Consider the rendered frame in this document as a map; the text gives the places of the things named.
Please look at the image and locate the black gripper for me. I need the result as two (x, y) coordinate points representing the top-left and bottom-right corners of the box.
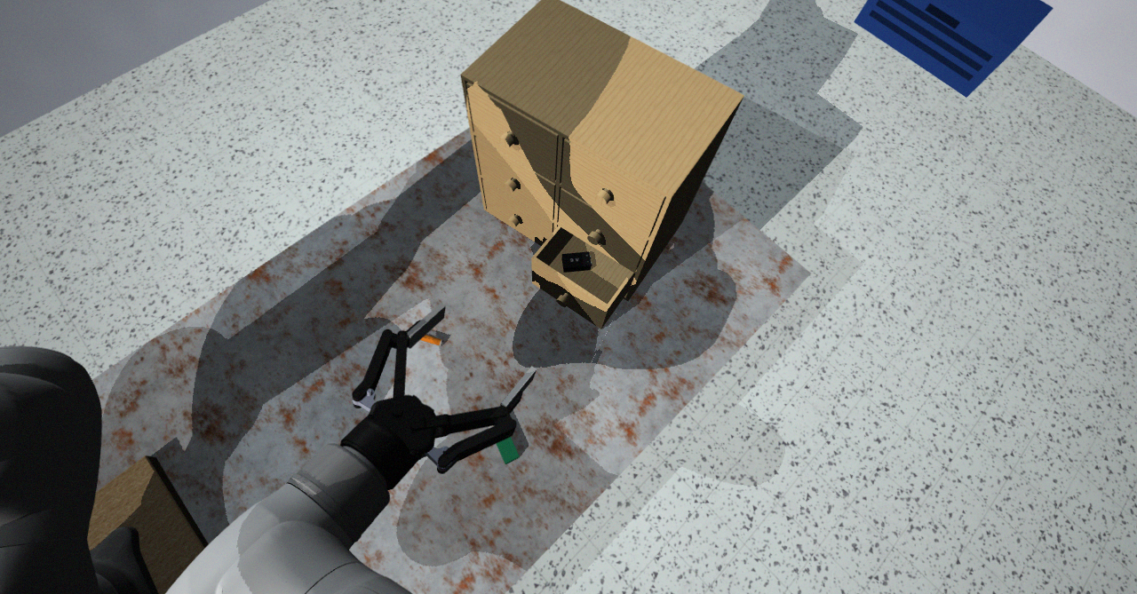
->
(340, 303), (537, 490)

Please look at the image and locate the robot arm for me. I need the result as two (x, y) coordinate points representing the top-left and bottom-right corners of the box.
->
(0, 346), (412, 594)

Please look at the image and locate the small wooden chest of drawers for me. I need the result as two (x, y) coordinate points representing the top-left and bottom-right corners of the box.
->
(460, 0), (744, 302)

